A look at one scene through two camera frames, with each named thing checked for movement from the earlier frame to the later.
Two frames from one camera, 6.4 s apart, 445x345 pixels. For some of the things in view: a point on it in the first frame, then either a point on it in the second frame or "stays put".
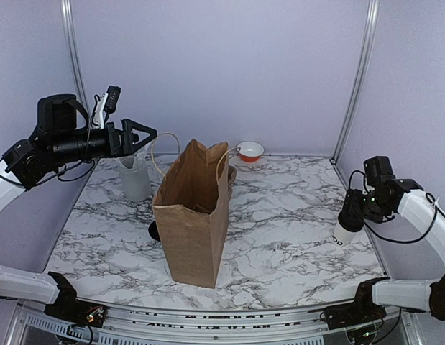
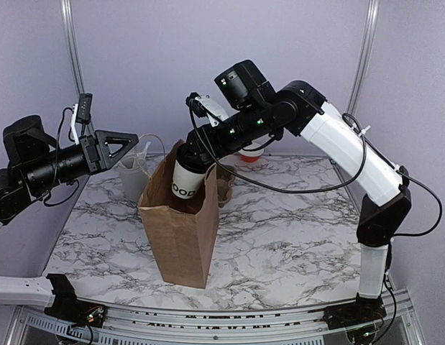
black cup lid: [351, 221] to [198, 164]
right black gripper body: [366, 207] to [218, 147]
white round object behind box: [250, 151] stays put
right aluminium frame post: [371, 15] stays put
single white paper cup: [343, 236] to [185, 184]
